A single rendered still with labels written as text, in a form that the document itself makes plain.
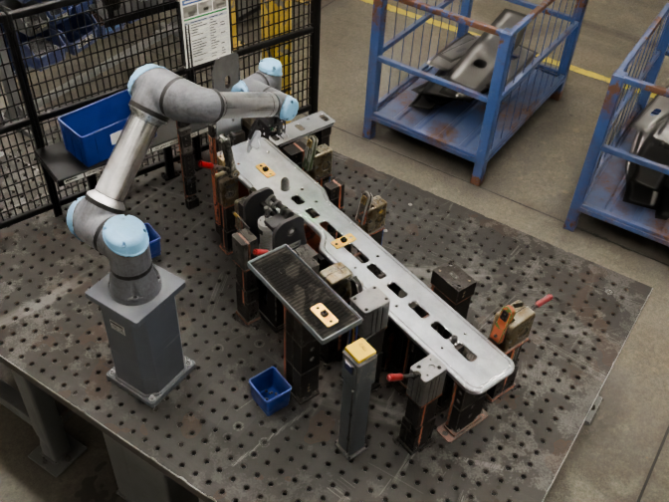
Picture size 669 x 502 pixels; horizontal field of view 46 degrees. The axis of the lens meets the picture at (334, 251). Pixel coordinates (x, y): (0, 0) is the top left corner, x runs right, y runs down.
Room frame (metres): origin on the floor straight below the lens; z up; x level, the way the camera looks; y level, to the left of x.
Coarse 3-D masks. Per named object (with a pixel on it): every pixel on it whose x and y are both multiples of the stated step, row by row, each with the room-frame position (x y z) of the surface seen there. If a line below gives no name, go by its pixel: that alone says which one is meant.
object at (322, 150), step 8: (320, 152) 2.35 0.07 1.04; (328, 152) 2.36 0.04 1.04; (320, 160) 2.34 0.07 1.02; (328, 160) 2.36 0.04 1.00; (320, 168) 2.34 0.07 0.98; (328, 168) 2.36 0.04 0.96; (312, 176) 2.33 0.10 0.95; (320, 176) 2.34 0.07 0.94; (328, 176) 2.36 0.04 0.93; (320, 184) 2.35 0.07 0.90
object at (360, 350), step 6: (354, 342) 1.36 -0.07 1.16; (360, 342) 1.36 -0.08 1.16; (366, 342) 1.36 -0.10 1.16; (348, 348) 1.33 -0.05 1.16; (354, 348) 1.34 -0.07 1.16; (360, 348) 1.34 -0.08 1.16; (366, 348) 1.34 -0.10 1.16; (372, 348) 1.34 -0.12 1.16; (354, 354) 1.32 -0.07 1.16; (360, 354) 1.32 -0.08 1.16; (366, 354) 1.32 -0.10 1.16; (372, 354) 1.32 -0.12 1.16; (360, 360) 1.30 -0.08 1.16
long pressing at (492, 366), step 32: (256, 160) 2.34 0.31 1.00; (288, 160) 2.35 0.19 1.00; (288, 192) 2.16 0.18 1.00; (320, 192) 2.17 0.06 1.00; (352, 224) 2.01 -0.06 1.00; (352, 256) 1.85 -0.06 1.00; (384, 256) 1.86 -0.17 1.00; (384, 288) 1.72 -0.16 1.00; (416, 288) 1.72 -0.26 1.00; (416, 320) 1.59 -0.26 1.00; (448, 320) 1.60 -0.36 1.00; (448, 352) 1.47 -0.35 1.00; (480, 352) 1.48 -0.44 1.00; (480, 384) 1.36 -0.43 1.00
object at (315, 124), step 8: (320, 112) 2.69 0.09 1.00; (304, 120) 2.62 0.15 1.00; (312, 120) 2.63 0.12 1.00; (320, 120) 2.63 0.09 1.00; (288, 128) 2.56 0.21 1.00; (296, 128) 2.56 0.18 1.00; (312, 128) 2.56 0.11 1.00; (320, 128) 2.57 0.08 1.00; (280, 136) 2.50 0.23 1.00; (296, 136) 2.51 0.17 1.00; (304, 136) 2.52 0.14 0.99; (280, 144) 2.45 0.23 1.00
